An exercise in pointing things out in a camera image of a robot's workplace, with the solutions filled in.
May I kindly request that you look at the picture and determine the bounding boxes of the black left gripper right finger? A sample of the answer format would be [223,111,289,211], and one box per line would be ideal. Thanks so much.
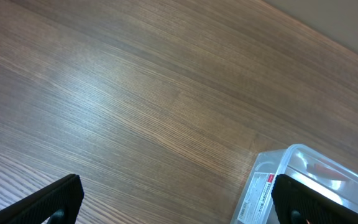
[271,174,358,224]

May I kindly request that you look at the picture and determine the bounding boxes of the red handled wire cutters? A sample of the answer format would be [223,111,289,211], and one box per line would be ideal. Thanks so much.
[306,162,349,181]

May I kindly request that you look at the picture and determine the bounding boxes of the clear plastic container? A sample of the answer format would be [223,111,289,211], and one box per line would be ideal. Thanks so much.
[231,144,358,223]

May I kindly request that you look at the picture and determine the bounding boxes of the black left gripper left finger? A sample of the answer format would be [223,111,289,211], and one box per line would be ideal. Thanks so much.
[0,174,84,224]

